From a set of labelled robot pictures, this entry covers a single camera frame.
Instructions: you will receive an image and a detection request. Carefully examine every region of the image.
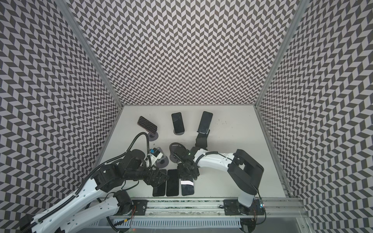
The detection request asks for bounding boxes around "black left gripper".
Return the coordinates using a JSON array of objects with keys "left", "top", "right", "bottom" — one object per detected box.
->
[{"left": 125, "top": 163, "right": 170, "bottom": 188}]

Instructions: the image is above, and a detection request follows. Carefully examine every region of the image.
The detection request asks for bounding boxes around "black phone stand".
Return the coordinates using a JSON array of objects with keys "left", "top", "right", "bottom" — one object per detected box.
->
[{"left": 153, "top": 169, "right": 167, "bottom": 197}]

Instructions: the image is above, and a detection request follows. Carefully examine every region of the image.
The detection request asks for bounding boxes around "black phone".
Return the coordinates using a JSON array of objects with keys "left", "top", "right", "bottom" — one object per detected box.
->
[
  {"left": 172, "top": 112, "right": 185, "bottom": 132},
  {"left": 197, "top": 111, "right": 213, "bottom": 134},
  {"left": 180, "top": 176, "right": 194, "bottom": 196}
]

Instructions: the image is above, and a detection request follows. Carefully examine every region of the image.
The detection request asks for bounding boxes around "purple phone stand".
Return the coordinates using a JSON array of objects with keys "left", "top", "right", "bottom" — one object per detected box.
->
[{"left": 166, "top": 170, "right": 179, "bottom": 197}]

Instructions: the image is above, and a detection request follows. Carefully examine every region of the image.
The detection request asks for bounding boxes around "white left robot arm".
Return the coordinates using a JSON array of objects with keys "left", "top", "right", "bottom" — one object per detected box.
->
[{"left": 19, "top": 148, "right": 169, "bottom": 233}]

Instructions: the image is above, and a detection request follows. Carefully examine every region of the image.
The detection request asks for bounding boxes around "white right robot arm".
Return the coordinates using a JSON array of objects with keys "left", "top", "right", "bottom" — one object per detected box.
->
[{"left": 170, "top": 145, "right": 264, "bottom": 215}]

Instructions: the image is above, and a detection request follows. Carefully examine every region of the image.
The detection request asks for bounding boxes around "grey stand front left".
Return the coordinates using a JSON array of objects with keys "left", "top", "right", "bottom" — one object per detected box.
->
[{"left": 155, "top": 147, "right": 169, "bottom": 169}]

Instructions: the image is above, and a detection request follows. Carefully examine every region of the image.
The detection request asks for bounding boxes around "grey stand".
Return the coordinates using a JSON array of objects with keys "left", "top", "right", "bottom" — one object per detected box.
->
[
  {"left": 148, "top": 132, "right": 159, "bottom": 142},
  {"left": 173, "top": 129, "right": 185, "bottom": 136},
  {"left": 155, "top": 147, "right": 169, "bottom": 169},
  {"left": 169, "top": 143, "right": 179, "bottom": 164}
]

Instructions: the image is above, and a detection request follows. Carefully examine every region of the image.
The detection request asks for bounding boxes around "grey stand front right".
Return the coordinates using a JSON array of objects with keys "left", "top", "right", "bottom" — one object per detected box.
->
[{"left": 169, "top": 143, "right": 179, "bottom": 164}]

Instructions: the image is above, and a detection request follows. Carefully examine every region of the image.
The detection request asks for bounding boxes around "black stand back right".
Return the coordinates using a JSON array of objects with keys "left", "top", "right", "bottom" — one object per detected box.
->
[{"left": 195, "top": 130, "right": 210, "bottom": 150}]

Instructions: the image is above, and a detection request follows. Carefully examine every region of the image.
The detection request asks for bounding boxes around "grey stand back centre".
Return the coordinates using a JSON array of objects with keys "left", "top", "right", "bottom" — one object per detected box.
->
[{"left": 173, "top": 129, "right": 185, "bottom": 136}]

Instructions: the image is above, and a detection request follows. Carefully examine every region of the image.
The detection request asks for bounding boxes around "grey stand far left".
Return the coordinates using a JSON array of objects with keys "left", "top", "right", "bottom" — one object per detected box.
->
[{"left": 148, "top": 132, "right": 159, "bottom": 142}]

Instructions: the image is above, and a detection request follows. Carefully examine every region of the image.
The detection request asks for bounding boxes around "phone reflecting pattern far left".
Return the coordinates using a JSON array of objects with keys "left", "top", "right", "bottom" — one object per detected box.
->
[{"left": 137, "top": 116, "right": 157, "bottom": 135}]

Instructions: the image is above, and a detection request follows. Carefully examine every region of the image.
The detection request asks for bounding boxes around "white ventilation grille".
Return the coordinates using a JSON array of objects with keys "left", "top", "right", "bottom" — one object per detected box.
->
[{"left": 71, "top": 219, "right": 242, "bottom": 229}]

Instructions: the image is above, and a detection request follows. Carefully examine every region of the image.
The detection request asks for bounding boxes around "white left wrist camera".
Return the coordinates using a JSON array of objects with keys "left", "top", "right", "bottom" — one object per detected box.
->
[{"left": 149, "top": 148, "right": 164, "bottom": 167}]

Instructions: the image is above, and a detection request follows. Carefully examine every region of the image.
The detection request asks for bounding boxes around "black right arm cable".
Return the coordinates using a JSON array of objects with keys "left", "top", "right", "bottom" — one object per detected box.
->
[{"left": 168, "top": 142, "right": 222, "bottom": 175}]

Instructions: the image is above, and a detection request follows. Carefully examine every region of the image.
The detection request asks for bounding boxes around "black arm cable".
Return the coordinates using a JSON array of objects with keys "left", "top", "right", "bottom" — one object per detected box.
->
[
  {"left": 168, "top": 142, "right": 222, "bottom": 175},
  {"left": 20, "top": 132, "right": 152, "bottom": 232}
]

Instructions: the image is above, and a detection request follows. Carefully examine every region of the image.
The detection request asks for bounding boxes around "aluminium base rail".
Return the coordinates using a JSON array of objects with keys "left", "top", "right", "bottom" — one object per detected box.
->
[{"left": 133, "top": 198, "right": 307, "bottom": 218}]

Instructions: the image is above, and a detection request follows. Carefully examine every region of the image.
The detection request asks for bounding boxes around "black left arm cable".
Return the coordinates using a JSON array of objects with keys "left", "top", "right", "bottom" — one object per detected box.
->
[{"left": 20, "top": 132, "right": 152, "bottom": 232}]

